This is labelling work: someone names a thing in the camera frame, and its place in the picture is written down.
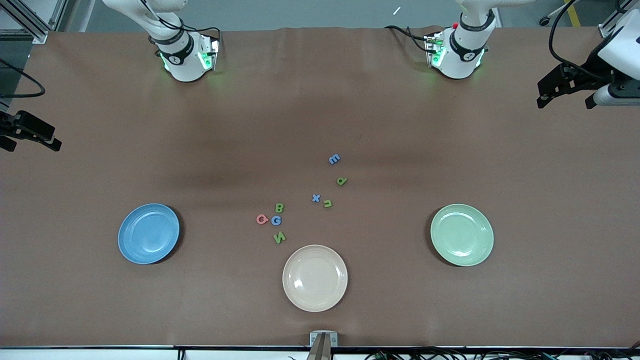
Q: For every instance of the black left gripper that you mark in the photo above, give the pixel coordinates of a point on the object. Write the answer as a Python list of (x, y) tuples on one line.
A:
[(590, 70)]

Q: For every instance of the beige plate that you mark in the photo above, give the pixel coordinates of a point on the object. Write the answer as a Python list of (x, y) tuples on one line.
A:
[(315, 278)]

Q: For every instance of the aluminium frame profile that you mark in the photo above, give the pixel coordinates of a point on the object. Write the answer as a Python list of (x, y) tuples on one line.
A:
[(37, 31), (611, 15)]

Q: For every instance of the wheeled stand leg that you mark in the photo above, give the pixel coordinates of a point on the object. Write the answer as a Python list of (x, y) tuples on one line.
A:
[(544, 21)]

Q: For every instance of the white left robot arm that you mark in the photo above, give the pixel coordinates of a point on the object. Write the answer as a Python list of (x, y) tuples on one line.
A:
[(460, 60)]

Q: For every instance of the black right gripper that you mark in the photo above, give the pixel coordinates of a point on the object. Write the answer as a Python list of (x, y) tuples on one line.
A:
[(7, 125)]

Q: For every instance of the green foam letter d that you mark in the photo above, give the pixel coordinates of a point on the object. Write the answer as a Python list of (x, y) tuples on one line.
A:
[(342, 181)]

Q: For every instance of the green foam letter B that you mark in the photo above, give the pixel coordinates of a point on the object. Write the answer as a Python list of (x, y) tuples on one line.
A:
[(279, 208)]

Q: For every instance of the blue foam letter m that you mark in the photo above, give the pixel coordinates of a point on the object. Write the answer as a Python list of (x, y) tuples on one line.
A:
[(334, 159)]

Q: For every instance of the blue foam letter G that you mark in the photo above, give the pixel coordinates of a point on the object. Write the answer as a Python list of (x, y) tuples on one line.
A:
[(273, 220)]

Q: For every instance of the brown table cover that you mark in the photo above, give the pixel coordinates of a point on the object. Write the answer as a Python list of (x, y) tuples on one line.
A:
[(320, 125)]

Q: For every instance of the green plate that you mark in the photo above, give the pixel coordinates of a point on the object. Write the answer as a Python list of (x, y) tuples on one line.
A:
[(462, 235)]

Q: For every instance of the grey metal bracket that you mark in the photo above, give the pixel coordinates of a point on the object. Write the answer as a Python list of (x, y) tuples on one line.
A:
[(334, 340)]

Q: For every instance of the blue plate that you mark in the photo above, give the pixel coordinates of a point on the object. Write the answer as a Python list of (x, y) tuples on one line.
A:
[(150, 235)]

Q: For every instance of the metal mounting bar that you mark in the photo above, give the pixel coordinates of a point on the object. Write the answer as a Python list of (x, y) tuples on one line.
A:
[(320, 350)]

